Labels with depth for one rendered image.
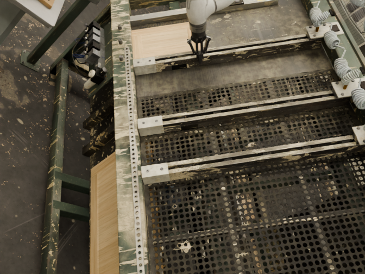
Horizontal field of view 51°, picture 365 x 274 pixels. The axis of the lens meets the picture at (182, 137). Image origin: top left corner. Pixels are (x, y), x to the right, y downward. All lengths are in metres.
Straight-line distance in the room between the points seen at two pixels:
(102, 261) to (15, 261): 0.49
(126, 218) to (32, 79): 1.64
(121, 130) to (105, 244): 0.66
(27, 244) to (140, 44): 1.34
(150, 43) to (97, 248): 1.24
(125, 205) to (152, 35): 1.15
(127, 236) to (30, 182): 1.06
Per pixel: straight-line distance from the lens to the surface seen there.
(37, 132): 2.82
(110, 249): 2.19
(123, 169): 1.85
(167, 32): 2.47
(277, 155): 1.83
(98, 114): 2.66
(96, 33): 2.50
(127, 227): 1.72
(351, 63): 2.23
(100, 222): 2.33
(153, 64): 2.21
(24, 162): 2.66
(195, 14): 1.94
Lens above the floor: 2.08
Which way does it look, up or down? 32 degrees down
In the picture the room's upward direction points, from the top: 57 degrees clockwise
